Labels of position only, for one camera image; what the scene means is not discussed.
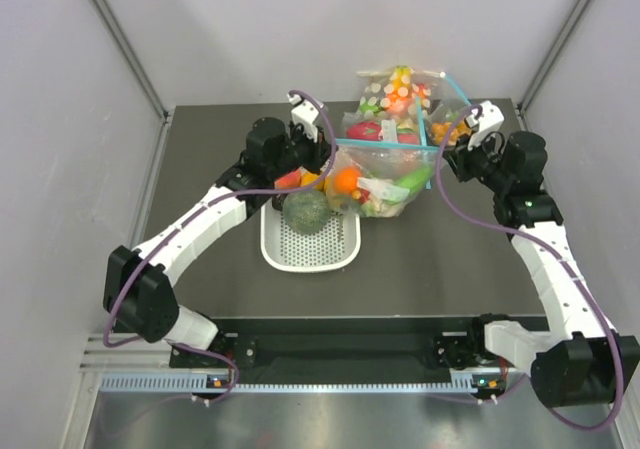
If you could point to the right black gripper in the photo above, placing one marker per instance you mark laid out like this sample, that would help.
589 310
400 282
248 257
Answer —
461 157

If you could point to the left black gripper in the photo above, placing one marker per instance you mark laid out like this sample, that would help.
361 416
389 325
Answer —
318 149

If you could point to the clear zip bag with vegetables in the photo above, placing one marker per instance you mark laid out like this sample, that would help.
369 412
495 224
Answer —
375 160

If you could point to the green fake cucumber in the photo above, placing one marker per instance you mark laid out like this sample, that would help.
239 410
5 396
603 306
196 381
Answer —
415 181

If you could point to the white fake cauliflower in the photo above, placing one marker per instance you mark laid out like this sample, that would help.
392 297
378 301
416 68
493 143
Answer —
381 198

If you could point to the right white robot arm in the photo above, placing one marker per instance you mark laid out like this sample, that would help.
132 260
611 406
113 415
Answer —
580 359

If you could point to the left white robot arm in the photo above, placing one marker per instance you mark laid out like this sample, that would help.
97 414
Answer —
139 282

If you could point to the red fake peach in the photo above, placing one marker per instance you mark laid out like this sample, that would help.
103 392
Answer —
291 180

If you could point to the orange fake orange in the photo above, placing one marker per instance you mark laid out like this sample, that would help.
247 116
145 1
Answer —
312 180

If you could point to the dark fake fruit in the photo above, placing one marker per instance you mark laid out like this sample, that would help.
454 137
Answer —
277 202

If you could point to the green fake melon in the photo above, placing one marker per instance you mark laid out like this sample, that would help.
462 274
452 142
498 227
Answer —
306 212

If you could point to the orange fake tangerine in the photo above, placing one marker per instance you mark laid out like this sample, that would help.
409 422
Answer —
345 181

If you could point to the zip bag with dragon fruit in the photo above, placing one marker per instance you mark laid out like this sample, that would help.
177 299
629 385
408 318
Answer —
385 119

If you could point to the polka dot fruit bag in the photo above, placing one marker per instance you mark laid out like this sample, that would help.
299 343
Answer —
400 92

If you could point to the white perforated plastic basket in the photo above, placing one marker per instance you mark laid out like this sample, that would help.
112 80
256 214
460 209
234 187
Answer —
332 248

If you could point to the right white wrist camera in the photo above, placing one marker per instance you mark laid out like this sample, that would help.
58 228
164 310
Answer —
482 123

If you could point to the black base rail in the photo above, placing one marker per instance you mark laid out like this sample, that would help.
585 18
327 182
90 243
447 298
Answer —
430 342

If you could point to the grey cable duct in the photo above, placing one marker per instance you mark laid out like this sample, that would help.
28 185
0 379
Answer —
203 383

